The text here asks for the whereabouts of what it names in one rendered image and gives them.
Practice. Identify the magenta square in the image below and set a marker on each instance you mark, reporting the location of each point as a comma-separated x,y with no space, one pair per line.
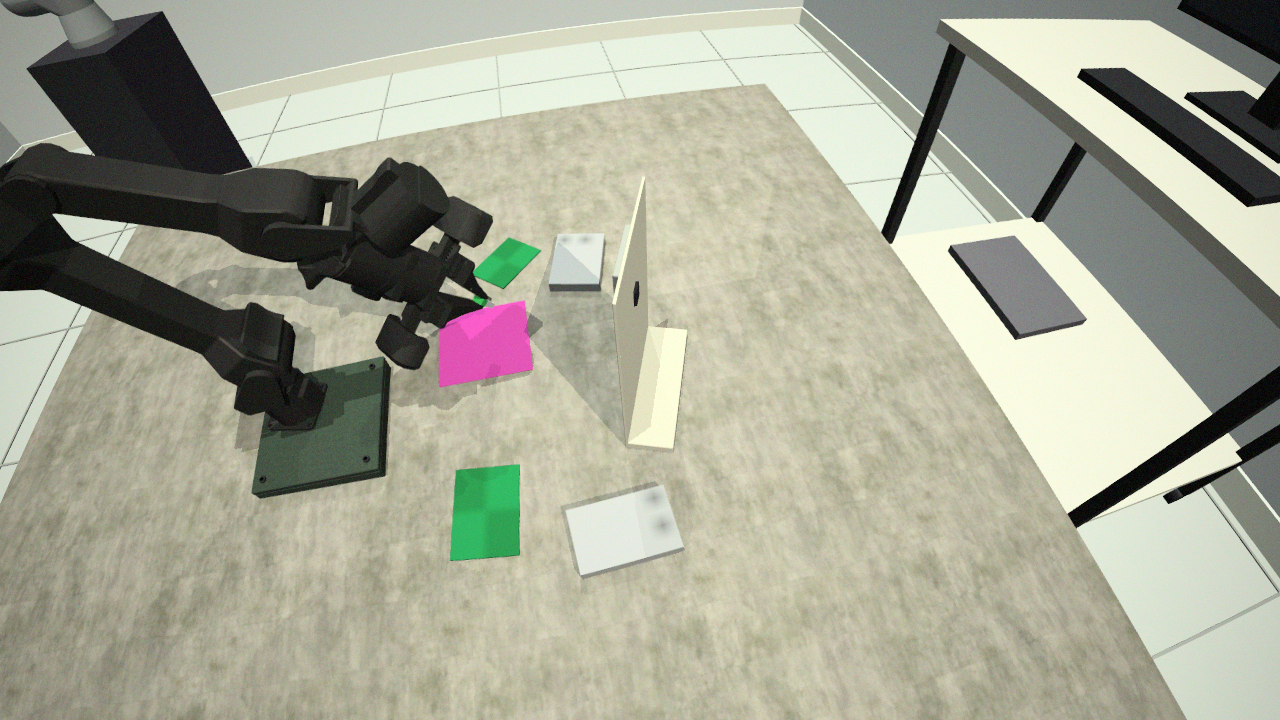
484,344

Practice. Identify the green flat square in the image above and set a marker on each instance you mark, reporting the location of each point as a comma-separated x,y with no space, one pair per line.
486,513
505,262

